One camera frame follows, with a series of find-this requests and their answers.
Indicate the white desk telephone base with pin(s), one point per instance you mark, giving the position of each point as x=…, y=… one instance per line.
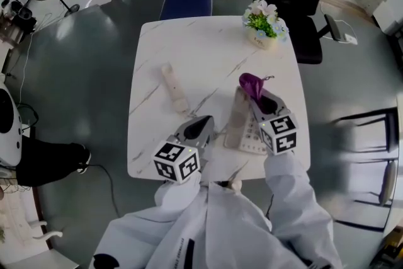
x=236, y=116

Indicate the white low desk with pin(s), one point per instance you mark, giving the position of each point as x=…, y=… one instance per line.
x=53, y=259

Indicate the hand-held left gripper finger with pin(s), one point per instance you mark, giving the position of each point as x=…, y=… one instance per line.
x=189, y=130
x=206, y=133

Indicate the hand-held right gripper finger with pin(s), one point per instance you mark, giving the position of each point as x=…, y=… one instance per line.
x=258, y=110
x=277, y=105

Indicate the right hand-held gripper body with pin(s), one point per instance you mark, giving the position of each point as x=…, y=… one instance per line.
x=280, y=135

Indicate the person's right forearm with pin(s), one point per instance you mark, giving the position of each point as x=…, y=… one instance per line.
x=286, y=186

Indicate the black metal frame chair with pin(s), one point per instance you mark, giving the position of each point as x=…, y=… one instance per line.
x=391, y=129

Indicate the white pot with artificial flowers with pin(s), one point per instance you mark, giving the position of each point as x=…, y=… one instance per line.
x=263, y=41

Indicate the white telephone handset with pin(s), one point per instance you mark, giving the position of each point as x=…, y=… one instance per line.
x=174, y=88

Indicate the grey backed chair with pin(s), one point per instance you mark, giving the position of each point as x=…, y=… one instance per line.
x=388, y=182

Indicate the person's white coat torso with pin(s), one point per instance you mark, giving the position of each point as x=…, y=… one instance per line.
x=226, y=230

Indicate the person's right shoe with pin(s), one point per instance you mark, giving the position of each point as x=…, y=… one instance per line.
x=236, y=185

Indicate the purple cloth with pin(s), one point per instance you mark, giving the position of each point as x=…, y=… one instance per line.
x=250, y=82

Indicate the white curved chair armrest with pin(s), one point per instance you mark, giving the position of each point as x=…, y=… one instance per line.
x=47, y=234

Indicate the white power strip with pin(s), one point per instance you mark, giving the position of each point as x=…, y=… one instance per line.
x=350, y=39

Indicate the person's left forearm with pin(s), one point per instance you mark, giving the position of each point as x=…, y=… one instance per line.
x=176, y=198

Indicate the white round-faced device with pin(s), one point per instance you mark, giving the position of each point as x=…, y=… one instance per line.
x=7, y=123

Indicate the white cabinet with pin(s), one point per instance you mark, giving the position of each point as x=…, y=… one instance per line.
x=390, y=12

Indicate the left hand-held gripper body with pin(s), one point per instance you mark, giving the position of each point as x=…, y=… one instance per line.
x=176, y=160

